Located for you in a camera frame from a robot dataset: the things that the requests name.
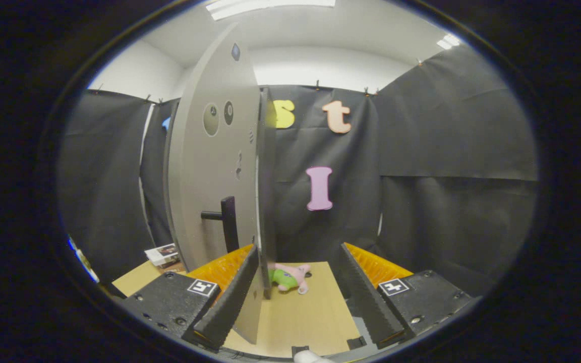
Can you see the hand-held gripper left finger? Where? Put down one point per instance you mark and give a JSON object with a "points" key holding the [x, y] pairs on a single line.
{"points": [[232, 302]]}

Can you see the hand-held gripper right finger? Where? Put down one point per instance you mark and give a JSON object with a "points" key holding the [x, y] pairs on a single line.
{"points": [[368, 302]]}

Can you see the grey shoe cabinet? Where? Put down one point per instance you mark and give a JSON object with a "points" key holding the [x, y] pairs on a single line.
{"points": [[269, 201]]}

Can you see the grey shoe cabinet door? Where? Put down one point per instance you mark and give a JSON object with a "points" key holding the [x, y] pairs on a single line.
{"points": [[205, 176]]}

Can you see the small black clip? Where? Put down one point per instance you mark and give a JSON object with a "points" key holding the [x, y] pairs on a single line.
{"points": [[356, 343]]}

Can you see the pink and green plush toy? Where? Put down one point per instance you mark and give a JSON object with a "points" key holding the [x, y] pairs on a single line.
{"points": [[290, 277]]}

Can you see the white book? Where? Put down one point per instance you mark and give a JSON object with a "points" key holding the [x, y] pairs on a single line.
{"points": [[162, 254]]}

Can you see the white and yellow object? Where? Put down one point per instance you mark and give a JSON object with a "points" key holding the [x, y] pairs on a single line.
{"points": [[84, 262]]}

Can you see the black backdrop cloth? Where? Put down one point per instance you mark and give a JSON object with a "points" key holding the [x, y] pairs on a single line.
{"points": [[447, 151]]}

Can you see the small ceiling light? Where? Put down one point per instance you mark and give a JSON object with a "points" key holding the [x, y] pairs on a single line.
{"points": [[449, 41]]}

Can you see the long ceiling light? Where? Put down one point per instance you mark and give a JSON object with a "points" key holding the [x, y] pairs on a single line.
{"points": [[270, 6]]}

